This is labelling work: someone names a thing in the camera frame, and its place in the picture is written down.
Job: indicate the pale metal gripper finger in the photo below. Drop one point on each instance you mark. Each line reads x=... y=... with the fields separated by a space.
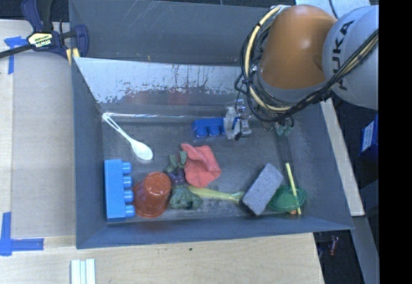
x=245 y=128
x=240 y=110

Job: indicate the white plastic spoon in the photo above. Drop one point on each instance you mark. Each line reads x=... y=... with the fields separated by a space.
x=141 y=149

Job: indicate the yellow straw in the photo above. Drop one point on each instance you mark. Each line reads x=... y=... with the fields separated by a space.
x=291 y=179

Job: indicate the orange-red plastic cup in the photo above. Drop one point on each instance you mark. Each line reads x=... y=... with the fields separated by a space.
x=153 y=194

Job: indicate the small blue toy brick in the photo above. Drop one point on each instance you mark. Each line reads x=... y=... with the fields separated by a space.
x=207 y=126

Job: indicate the yellow-green long toy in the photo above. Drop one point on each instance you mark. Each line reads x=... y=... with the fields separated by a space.
x=215 y=194

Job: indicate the grey sponge block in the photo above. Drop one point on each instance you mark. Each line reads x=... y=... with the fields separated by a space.
x=262 y=189

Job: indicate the green plastic bowl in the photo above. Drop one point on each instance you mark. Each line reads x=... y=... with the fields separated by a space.
x=284 y=200

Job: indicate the grey metal bin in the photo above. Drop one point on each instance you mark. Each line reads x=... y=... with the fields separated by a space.
x=135 y=31

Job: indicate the green and purple toy figure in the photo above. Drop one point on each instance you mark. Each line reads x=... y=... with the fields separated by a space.
x=176 y=170

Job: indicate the dark green toy animal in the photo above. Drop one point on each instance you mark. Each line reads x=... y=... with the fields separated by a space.
x=183 y=199

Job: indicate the coral red cloth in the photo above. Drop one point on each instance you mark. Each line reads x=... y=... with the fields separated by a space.
x=201 y=165

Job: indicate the large blue toy brick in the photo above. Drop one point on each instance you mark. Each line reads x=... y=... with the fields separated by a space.
x=113 y=189

